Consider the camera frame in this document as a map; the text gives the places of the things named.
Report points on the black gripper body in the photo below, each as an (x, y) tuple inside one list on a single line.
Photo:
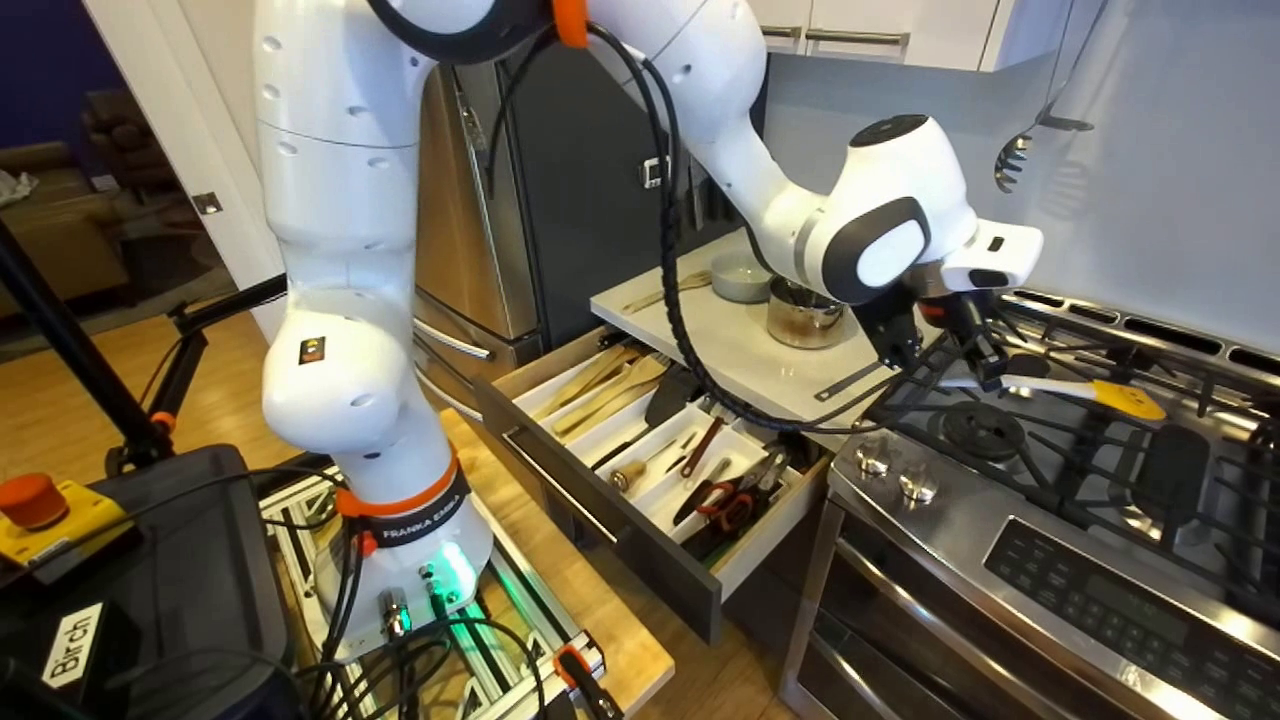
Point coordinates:
[(941, 296)]

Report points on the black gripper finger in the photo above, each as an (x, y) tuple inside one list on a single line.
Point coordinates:
[(984, 348), (902, 343)]

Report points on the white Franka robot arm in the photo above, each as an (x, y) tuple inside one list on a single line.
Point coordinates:
[(332, 200)]

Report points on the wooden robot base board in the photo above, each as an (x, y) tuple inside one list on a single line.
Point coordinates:
[(562, 573)]

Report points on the stainless steel gas stove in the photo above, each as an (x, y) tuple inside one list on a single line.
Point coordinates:
[(1064, 561)]

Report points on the black spatula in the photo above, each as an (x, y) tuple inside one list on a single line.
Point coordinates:
[(666, 402)]

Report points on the white drawer organizer tray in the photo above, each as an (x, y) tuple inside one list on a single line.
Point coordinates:
[(640, 453)]

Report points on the wooden fork spatula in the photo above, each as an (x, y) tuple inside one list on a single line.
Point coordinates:
[(587, 383)]

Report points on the open wooden drawer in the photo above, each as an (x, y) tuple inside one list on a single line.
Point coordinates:
[(666, 561)]

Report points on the long thin metal utensil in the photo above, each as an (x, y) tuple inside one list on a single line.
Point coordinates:
[(848, 383)]

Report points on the stainless steel saucepan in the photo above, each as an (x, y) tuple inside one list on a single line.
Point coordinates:
[(806, 320)]

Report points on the white upper cabinet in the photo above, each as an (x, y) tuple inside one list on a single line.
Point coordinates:
[(906, 34)]

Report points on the wooden spoon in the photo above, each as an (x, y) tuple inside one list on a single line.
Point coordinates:
[(605, 402)]

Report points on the small wooden brush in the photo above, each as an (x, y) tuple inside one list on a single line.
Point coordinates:
[(625, 475)]

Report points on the dark steel refrigerator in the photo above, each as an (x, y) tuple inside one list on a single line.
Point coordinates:
[(535, 200)]

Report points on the white door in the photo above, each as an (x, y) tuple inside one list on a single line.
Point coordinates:
[(174, 144)]

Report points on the black control box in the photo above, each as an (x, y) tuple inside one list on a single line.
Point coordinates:
[(174, 584)]

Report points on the black tripod stand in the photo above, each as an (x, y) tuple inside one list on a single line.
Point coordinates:
[(92, 361)]

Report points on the brown sofa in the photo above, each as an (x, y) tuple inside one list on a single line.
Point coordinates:
[(62, 227)]

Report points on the red emergency stop button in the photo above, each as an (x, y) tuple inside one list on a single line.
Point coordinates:
[(33, 505)]

